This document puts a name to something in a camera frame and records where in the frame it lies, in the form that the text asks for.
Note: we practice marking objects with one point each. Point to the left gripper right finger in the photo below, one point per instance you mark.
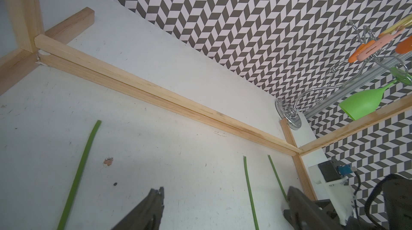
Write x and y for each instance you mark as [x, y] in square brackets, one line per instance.
[305, 214]

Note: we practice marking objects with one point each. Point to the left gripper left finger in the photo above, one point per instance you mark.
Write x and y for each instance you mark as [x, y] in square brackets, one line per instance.
[147, 215]

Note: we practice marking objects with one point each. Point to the yellow tulip flower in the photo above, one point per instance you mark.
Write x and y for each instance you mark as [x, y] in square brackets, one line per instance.
[278, 179]

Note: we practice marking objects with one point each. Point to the pink tulip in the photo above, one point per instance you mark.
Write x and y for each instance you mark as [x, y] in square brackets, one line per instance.
[76, 182]
[256, 225]

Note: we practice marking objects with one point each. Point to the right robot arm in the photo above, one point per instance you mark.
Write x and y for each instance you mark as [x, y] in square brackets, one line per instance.
[397, 193]

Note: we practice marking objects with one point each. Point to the orange clothes peg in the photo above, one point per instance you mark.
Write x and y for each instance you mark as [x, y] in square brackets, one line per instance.
[405, 46]
[355, 56]

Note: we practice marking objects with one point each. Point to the pink clothes peg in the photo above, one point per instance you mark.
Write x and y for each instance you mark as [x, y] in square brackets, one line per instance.
[384, 39]

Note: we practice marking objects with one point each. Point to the orange clothes peg middle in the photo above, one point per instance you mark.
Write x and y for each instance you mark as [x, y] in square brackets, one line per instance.
[405, 46]

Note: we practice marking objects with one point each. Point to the green plastic wine glass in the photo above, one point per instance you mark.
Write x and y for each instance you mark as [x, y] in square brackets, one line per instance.
[367, 101]

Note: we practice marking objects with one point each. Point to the chrome glass holder stand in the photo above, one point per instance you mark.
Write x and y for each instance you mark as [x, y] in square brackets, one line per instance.
[329, 92]

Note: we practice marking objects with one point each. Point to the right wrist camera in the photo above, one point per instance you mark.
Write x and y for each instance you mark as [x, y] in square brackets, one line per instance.
[340, 193]

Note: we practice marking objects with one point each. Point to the wooden clothes rack frame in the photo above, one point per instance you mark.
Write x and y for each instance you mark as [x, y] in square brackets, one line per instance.
[31, 37]

